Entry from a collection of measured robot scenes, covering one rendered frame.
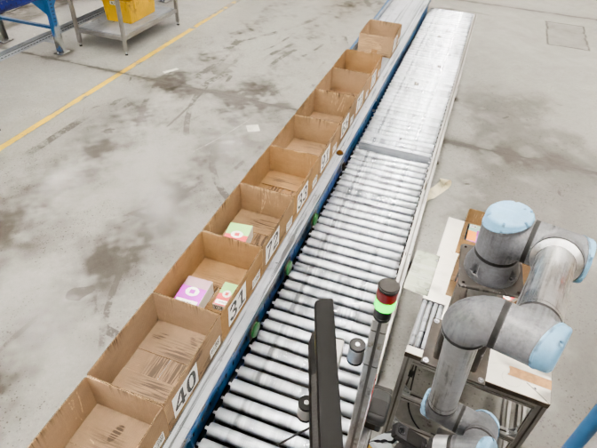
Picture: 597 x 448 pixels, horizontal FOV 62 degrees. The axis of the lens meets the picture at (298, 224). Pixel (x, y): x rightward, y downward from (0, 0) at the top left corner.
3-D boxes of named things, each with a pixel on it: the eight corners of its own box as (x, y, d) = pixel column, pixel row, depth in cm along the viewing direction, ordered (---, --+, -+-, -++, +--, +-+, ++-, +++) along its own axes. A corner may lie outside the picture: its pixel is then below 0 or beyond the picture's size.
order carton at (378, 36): (390, 58, 421) (394, 38, 410) (356, 52, 428) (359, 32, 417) (399, 43, 450) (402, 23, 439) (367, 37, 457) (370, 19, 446)
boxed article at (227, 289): (240, 291, 214) (240, 285, 212) (228, 313, 204) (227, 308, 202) (225, 287, 215) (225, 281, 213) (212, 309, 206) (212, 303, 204)
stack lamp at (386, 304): (393, 316, 117) (396, 299, 113) (371, 309, 118) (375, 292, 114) (396, 300, 120) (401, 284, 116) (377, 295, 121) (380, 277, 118)
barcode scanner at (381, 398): (390, 401, 165) (394, 388, 158) (381, 436, 158) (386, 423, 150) (370, 395, 167) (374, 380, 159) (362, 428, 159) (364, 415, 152)
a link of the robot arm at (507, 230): (482, 228, 181) (494, 190, 169) (531, 246, 174) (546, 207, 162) (468, 253, 172) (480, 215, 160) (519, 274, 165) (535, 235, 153)
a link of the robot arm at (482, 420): (469, 398, 159) (461, 418, 149) (505, 417, 154) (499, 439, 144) (459, 421, 162) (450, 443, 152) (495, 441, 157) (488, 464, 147)
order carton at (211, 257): (223, 342, 194) (220, 314, 183) (157, 320, 201) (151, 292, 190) (263, 275, 223) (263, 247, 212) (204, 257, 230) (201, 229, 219)
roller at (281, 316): (376, 356, 214) (378, 348, 211) (264, 319, 226) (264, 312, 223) (378, 347, 217) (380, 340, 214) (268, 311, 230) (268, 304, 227)
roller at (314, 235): (401, 266, 256) (403, 259, 253) (306, 240, 269) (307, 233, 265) (403, 260, 260) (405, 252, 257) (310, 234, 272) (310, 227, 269)
